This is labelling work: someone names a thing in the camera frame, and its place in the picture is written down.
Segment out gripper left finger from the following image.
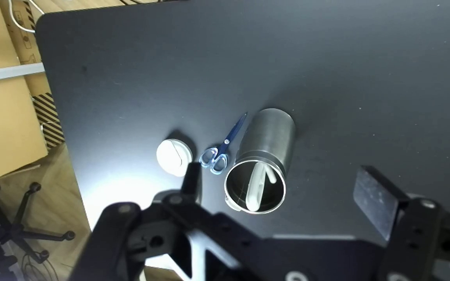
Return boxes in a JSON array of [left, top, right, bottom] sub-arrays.
[[68, 162, 273, 281]]

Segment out white bar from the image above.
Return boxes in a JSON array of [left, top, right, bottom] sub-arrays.
[[0, 63, 45, 84]]

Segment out black office chair base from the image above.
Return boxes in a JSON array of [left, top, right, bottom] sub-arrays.
[[0, 181, 76, 281]]

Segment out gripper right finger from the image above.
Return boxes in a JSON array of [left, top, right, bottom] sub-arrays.
[[353, 165, 450, 281]]

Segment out white round lid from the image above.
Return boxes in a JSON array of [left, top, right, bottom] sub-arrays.
[[156, 138, 193, 177]]

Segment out large plain cardboard box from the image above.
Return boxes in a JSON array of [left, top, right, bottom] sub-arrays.
[[0, 0, 50, 180]]

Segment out stainless steel flask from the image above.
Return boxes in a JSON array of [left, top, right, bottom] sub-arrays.
[[224, 108, 296, 215]]

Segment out cardboard box with striped tape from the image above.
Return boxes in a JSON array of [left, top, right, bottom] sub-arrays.
[[0, 0, 66, 149]]

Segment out blue scissors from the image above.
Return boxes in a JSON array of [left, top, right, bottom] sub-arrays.
[[199, 112, 248, 175]]

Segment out white cable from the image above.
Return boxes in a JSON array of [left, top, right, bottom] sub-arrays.
[[8, 0, 45, 34]]

